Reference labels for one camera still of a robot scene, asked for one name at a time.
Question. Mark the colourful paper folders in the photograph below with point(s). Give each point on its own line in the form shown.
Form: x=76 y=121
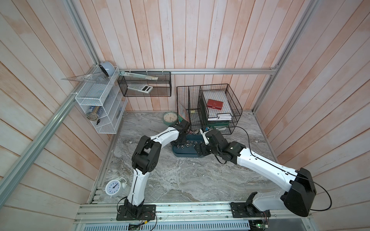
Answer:
x=183 y=113

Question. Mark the grey round speaker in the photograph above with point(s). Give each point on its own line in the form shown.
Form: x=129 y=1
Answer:
x=107 y=68

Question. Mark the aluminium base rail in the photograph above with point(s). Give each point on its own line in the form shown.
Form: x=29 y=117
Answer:
x=190 y=216

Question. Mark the black wire desk organizer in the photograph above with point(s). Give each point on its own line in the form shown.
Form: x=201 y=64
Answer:
x=194 y=99

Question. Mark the white alarm clock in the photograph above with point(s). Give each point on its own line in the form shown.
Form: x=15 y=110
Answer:
x=115 y=187

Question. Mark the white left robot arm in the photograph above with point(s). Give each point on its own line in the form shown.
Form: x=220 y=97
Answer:
x=144 y=161

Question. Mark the green round clock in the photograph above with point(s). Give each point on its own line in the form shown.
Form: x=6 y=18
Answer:
x=170 y=118

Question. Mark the white calculator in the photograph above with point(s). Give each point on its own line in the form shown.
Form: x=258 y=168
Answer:
x=142 y=88

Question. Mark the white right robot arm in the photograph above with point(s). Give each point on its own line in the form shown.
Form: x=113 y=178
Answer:
x=297 y=188

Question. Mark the black wire wall basket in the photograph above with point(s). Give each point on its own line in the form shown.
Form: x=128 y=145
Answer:
x=160 y=81

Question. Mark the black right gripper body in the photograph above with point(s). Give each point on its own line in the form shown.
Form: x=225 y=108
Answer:
x=207 y=149

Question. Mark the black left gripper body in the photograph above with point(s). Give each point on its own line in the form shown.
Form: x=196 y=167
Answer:
x=179 y=141

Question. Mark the clear triangle ruler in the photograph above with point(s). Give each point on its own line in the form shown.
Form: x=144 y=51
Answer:
x=98 y=78

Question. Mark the teal plastic storage box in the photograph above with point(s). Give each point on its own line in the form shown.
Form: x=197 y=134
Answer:
x=188 y=149

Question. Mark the white wire mesh shelf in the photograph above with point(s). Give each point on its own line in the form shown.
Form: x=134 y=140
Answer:
x=102 y=104

